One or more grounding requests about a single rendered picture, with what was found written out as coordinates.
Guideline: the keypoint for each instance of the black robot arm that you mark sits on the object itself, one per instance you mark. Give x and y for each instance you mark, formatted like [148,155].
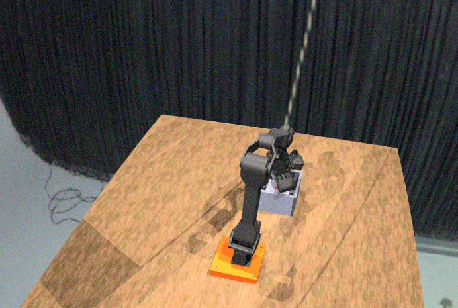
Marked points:
[254,170]

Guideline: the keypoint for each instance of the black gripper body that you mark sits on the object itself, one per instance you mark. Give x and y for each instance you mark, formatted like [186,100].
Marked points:
[285,182]

